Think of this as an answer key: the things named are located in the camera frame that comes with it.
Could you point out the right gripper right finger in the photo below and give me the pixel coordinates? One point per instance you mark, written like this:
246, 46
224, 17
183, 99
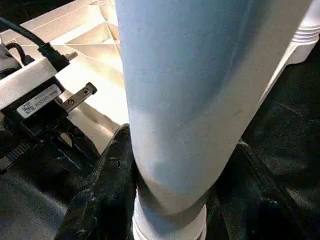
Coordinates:
250, 212

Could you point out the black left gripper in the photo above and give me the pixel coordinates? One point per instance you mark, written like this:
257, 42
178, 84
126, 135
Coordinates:
80, 96

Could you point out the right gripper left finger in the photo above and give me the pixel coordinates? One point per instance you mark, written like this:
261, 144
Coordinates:
107, 200

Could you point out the white plastic table top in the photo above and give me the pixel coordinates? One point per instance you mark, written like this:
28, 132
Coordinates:
87, 45

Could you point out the white plastic table leg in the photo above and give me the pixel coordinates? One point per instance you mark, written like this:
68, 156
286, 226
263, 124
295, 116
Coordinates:
187, 100
310, 22

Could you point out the black work mat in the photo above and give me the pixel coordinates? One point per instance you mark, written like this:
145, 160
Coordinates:
287, 112

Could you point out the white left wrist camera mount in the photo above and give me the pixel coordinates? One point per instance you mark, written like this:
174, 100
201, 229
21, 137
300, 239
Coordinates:
25, 77

